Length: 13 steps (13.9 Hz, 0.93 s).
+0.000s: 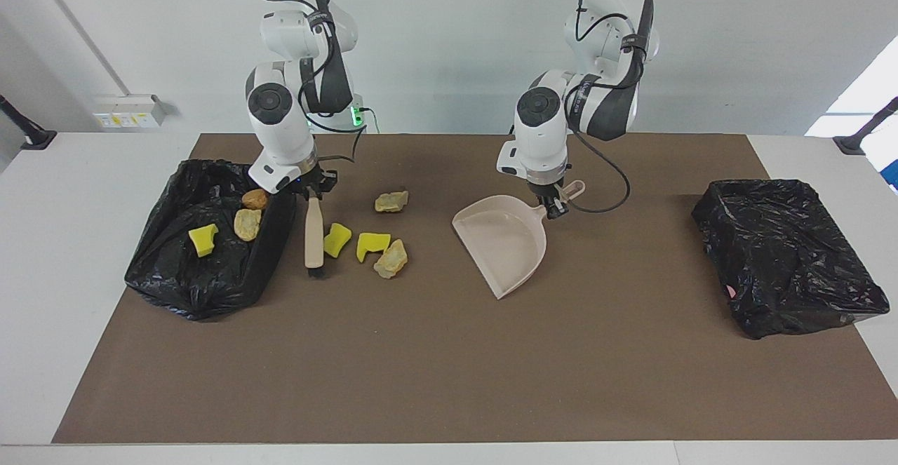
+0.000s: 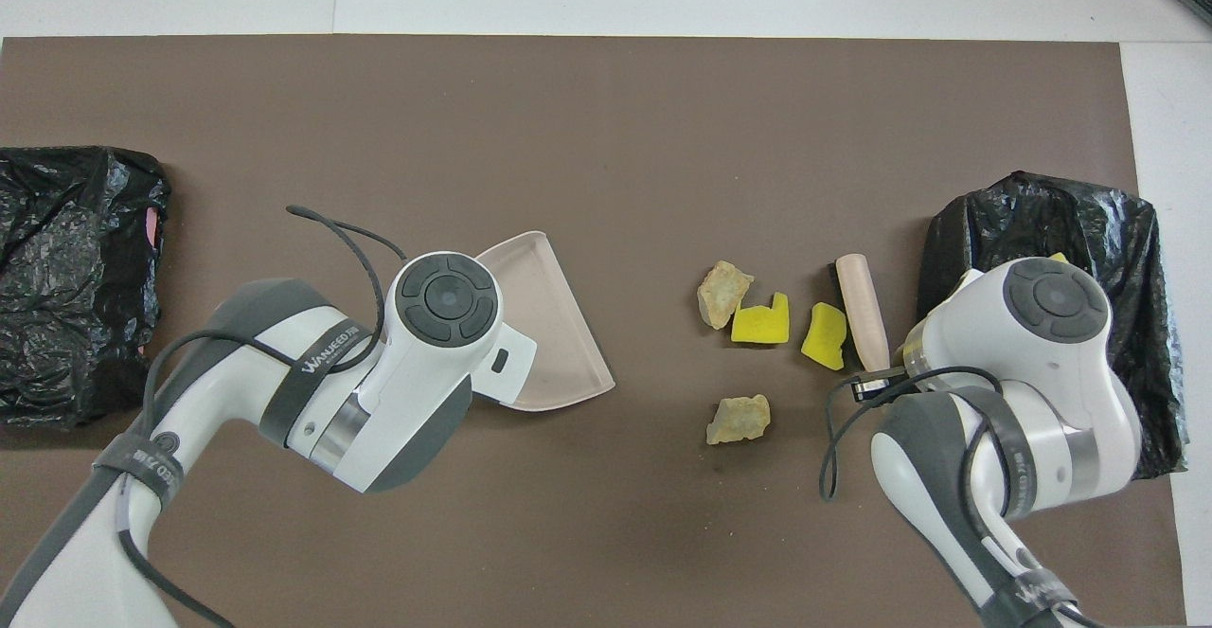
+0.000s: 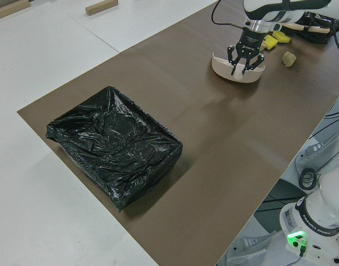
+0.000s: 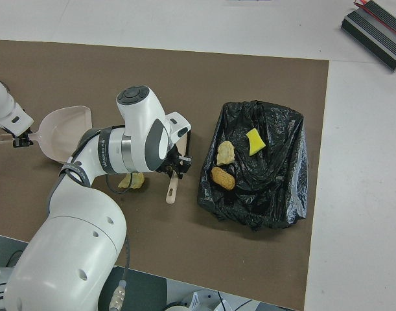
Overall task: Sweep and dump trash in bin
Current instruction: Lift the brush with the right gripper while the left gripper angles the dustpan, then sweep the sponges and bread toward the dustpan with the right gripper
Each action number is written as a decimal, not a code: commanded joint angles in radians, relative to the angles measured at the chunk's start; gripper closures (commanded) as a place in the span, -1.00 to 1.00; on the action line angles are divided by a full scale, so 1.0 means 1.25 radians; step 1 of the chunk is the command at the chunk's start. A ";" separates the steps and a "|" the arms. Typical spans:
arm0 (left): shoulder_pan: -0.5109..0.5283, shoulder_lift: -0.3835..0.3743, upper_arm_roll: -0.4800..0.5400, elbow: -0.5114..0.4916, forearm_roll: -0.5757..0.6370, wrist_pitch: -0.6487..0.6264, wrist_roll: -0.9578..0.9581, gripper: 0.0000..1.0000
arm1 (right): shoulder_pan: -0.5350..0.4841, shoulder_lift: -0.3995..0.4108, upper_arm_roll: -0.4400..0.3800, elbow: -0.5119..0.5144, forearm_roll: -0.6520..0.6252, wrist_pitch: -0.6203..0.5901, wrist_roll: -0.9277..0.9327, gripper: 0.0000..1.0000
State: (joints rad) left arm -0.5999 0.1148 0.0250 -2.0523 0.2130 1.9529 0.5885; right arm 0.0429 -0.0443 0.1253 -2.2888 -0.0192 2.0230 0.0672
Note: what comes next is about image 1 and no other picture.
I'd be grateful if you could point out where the white wall outlet box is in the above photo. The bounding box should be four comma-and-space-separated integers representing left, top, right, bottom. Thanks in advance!
93, 95, 168, 129

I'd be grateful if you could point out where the beige plastic dustpan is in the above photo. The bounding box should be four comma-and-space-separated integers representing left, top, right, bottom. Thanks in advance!
452, 180, 586, 300

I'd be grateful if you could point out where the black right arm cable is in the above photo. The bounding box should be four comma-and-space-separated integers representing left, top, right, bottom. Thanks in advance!
256, 0, 367, 166

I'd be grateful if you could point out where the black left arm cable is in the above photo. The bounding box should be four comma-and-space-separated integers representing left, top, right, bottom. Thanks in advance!
572, 132, 631, 215

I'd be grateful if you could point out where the yellow sponge piece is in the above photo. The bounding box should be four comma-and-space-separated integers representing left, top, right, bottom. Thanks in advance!
188, 224, 220, 258
323, 223, 353, 258
356, 232, 391, 264

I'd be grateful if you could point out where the beige hand brush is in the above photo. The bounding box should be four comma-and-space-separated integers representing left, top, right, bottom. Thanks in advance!
304, 195, 328, 280

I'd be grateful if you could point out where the black clamp stand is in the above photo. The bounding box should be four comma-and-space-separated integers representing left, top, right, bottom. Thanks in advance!
833, 97, 898, 156
0, 95, 57, 150

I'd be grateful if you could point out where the brown table mat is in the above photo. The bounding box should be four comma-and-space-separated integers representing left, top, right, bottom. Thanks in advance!
51, 133, 898, 445

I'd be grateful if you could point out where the striped tan bread piece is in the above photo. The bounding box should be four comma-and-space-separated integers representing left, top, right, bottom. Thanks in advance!
234, 209, 262, 243

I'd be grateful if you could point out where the black bag lined bin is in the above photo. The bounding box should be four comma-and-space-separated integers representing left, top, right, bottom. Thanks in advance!
691, 179, 890, 340
124, 159, 297, 322

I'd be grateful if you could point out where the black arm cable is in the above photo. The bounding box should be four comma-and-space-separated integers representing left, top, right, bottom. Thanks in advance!
256, 0, 367, 166
572, 132, 631, 215

